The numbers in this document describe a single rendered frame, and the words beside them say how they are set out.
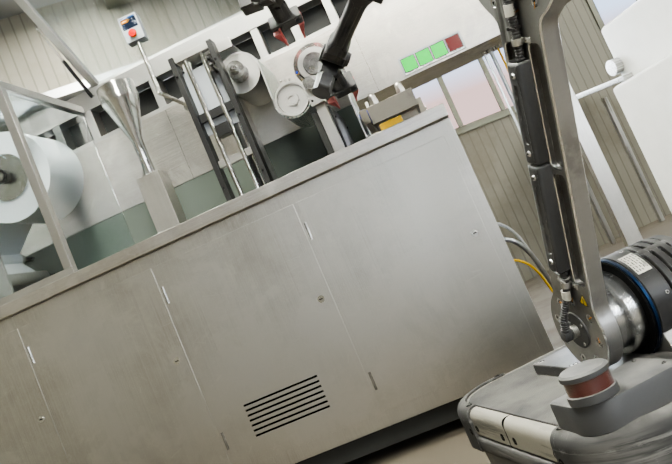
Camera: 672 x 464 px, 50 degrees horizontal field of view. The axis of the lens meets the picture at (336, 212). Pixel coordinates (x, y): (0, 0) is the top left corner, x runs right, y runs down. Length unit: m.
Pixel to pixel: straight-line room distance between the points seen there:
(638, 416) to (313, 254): 1.33
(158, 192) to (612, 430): 1.97
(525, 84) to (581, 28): 5.04
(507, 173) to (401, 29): 2.76
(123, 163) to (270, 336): 1.13
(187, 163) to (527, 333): 1.48
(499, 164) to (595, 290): 4.30
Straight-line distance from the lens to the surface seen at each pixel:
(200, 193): 2.90
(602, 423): 1.03
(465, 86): 5.47
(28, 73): 5.25
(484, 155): 5.39
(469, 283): 2.14
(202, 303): 2.28
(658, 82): 4.37
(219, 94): 2.44
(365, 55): 2.82
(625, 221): 2.96
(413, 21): 2.84
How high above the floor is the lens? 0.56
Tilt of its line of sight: 5 degrees up
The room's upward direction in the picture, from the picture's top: 23 degrees counter-clockwise
